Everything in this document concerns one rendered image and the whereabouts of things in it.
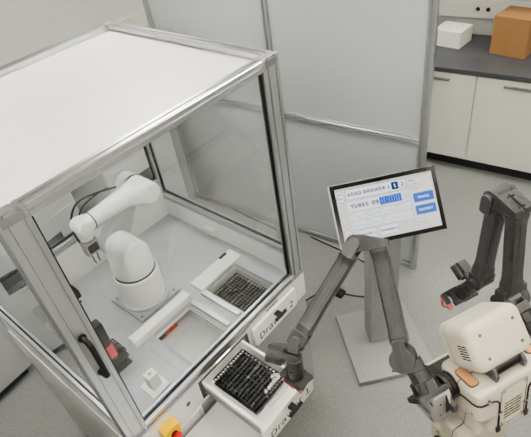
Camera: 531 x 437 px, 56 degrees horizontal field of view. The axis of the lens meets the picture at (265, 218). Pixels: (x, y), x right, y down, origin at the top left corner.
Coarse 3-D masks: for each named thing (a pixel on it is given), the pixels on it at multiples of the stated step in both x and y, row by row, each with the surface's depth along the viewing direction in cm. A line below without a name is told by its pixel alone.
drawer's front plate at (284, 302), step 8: (288, 296) 225; (280, 304) 222; (288, 304) 228; (272, 312) 219; (288, 312) 230; (264, 320) 216; (272, 320) 221; (280, 320) 227; (256, 328) 213; (264, 328) 218; (272, 328) 224; (256, 336) 215; (264, 336) 220; (256, 344) 218
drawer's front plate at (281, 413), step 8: (312, 384) 197; (296, 392) 187; (304, 392) 193; (288, 400) 185; (296, 400) 189; (304, 400) 195; (280, 408) 183; (288, 408) 187; (272, 416) 181; (280, 416) 183; (272, 424) 180; (280, 424) 186; (264, 432) 177; (272, 432) 183
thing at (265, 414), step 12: (240, 348) 215; (252, 348) 209; (228, 360) 210; (264, 360) 208; (216, 372) 206; (204, 384) 199; (216, 396) 196; (228, 396) 200; (228, 408) 194; (240, 408) 189; (264, 408) 194; (276, 408) 193; (252, 420) 185; (264, 420) 190
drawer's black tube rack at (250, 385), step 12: (240, 360) 205; (252, 360) 204; (228, 372) 201; (240, 372) 200; (252, 372) 199; (264, 372) 199; (276, 372) 198; (216, 384) 201; (228, 384) 197; (240, 384) 196; (252, 384) 195; (264, 384) 195; (240, 396) 195; (252, 396) 194; (252, 408) 190
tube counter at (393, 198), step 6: (396, 192) 239; (402, 192) 239; (408, 192) 239; (372, 198) 238; (378, 198) 238; (384, 198) 239; (390, 198) 239; (396, 198) 239; (402, 198) 239; (408, 198) 239; (372, 204) 238; (378, 204) 238; (384, 204) 239
